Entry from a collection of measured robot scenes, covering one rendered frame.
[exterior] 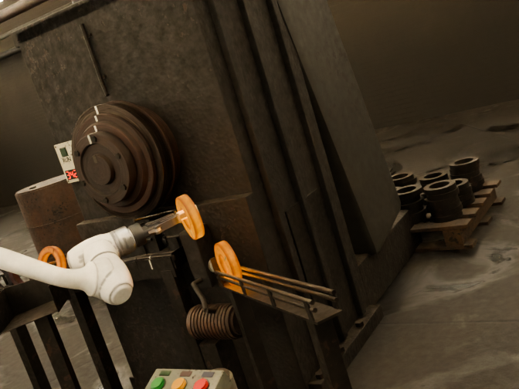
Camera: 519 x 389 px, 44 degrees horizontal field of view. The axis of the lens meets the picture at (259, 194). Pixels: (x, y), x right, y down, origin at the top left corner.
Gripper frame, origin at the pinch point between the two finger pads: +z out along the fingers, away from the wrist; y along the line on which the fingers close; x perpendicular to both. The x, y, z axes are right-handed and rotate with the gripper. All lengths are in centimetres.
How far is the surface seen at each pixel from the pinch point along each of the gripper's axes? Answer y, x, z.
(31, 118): -1057, 62, 35
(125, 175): -32.6, 15.7, -9.3
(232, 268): 7.8, -22.1, 5.2
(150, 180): -32.6, 10.2, -1.4
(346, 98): -69, 5, 111
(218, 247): 1.4, -15.2, 5.4
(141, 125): -30.7, 30.9, 3.0
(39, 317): -67, -29, -58
